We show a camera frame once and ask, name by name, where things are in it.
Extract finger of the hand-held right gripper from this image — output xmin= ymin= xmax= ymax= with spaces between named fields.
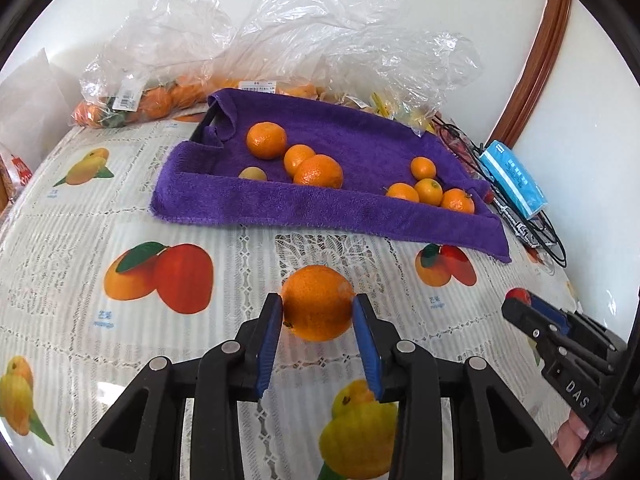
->
xmin=501 ymin=298 xmax=572 ymax=357
xmin=529 ymin=293 xmax=627 ymax=357

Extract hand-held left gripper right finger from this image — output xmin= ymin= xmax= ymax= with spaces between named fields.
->
xmin=351 ymin=294 xmax=571 ymax=480

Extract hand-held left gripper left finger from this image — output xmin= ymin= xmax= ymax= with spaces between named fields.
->
xmin=57 ymin=292 xmax=285 ymax=480

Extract large mandarin orange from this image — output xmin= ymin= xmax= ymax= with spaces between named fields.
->
xmin=246 ymin=121 xmax=289 ymax=161
xmin=293 ymin=154 xmax=345 ymax=189
xmin=440 ymin=188 xmax=475 ymax=215
xmin=281 ymin=265 xmax=357 ymax=343

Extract small orange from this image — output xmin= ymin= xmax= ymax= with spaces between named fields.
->
xmin=283 ymin=144 xmax=317 ymax=177
xmin=386 ymin=182 xmax=420 ymax=203
xmin=414 ymin=178 xmax=444 ymax=207
xmin=410 ymin=156 xmax=437 ymax=181

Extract black tray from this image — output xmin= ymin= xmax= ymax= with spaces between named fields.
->
xmin=189 ymin=107 xmax=223 ymax=148

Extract bag of red fruits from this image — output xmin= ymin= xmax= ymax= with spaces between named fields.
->
xmin=440 ymin=125 xmax=481 ymax=161

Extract person's right hand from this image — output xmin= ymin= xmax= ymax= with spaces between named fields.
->
xmin=552 ymin=407 xmax=618 ymax=476

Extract black white patterned pouch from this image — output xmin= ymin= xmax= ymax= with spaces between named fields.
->
xmin=500 ymin=200 xmax=551 ymax=251

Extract blue tissue pack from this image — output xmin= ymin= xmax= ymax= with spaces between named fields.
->
xmin=477 ymin=140 xmax=548 ymax=219

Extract fruit printed lace tablecloth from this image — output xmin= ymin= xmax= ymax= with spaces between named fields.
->
xmin=0 ymin=120 xmax=586 ymax=480

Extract purple towel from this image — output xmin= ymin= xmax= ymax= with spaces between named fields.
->
xmin=150 ymin=88 xmax=512 ymax=264

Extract pile of bagged oranges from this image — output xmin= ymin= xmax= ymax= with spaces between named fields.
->
xmin=215 ymin=76 xmax=351 ymax=106

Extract pile of bagged mandarins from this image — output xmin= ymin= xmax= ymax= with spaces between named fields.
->
xmin=72 ymin=80 xmax=211 ymax=128

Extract red labelled shopping bag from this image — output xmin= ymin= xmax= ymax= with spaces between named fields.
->
xmin=0 ymin=142 xmax=35 ymax=206

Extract large clear plastic bag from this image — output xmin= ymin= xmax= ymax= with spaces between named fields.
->
xmin=215 ymin=0 xmax=483 ymax=126

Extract small clear plastic bag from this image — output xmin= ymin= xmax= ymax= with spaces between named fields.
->
xmin=70 ymin=0 xmax=236 ymax=131

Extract white plastic bag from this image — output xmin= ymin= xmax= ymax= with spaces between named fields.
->
xmin=0 ymin=47 xmax=76 ymax=161

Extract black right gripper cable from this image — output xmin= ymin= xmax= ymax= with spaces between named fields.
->
xmin=572 ymin=300 xmax=640 ymax=461

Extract black cables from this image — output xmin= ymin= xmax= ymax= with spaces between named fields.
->
xmin=432 ymin=115 xmax=568 ymax=266

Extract brown wooden door frame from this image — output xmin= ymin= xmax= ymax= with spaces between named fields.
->
xmin=492 ymin=0 xmax=573 ymax=148

